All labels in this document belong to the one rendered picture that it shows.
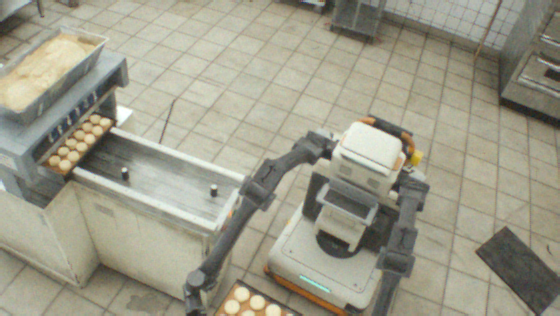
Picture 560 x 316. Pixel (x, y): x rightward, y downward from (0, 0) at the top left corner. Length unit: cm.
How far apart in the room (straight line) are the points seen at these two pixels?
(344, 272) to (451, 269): 90
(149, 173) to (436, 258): 197
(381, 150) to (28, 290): 212
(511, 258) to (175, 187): 238
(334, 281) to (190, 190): 96
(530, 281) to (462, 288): 54
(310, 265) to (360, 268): 28
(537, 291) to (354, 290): 143
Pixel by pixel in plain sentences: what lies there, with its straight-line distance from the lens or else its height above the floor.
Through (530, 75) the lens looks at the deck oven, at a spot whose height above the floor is 46.
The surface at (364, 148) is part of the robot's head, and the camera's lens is 167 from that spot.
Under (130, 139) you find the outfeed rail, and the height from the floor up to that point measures 89.
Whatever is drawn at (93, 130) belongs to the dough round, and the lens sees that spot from 219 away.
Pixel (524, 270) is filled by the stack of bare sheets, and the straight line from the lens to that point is 342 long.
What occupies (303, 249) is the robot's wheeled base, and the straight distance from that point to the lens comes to 252.
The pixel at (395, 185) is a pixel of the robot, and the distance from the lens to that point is 180.
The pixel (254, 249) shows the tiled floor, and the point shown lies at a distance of 281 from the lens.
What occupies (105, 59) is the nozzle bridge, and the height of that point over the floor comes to 118.
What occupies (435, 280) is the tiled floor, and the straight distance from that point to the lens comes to 303.
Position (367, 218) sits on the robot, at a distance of 185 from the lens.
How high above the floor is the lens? 239
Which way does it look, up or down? 47 degrees down
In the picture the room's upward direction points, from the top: 9 degrees clockwise
